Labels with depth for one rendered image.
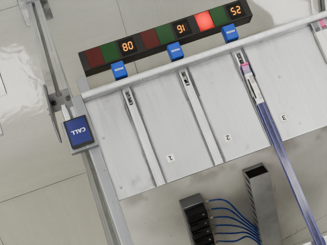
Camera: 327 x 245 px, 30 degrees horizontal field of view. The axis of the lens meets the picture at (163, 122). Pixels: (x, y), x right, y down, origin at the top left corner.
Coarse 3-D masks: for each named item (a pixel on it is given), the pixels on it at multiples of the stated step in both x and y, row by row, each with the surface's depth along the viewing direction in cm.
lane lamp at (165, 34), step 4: (168, 24) 116; (156, 28) 115; (160, 28) 115; (164, 28) 115; (168, 28) 115; (156, 32) 115; (160, 32) 115; (164, 32) 115; (168, 32) 115; (172, 32) 115; (160, 36) 115; (164, 36) 115; (168, 36) 115; (172, 36) 115; (160, 40) 115; (164, 40) 115; (168, 40) 115; (172, 40) 115
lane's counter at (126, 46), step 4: (120, 40) 114; (124, 40) 115; (128, 40) 115; (132, 40) 115; (120, 44) 114; (124, 44) 114; (128, 44) 114; (132, 44) 114; (120, 48) 114; (124, 48) 114; (128, 48) 114; (132, 48) 114; (136, 48) 114; (124, 52) 114; (128, 52) 114; (132, 52) 114
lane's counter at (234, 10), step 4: (232, 4) 117; (236, 4) 117; (240, 4) 117; (228, 8) 117; (232, 8) 117; (236, 8) 117; (240, 8) 117; (228, 12) 117; (232, 12) 117; (236, 12) 117; (240, 12) 117; (244, 12) 117; (232, 16) 116; (236, 16) 116; (240, 16) 116
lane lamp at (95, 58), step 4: (96, 48) 114; (88, 52) 114; (92, 52) 114; (96, 52) 114; (100, 52) 114; (88, 56) 113; (92, 56) 113; (96, 56) 114; (100, 56) 114; (88, 60) 113; (92, 60) 113; (96, 60) 113; (100, 60) 113; (92, 64) 113; (96, 64) 113; (100, 64) 113
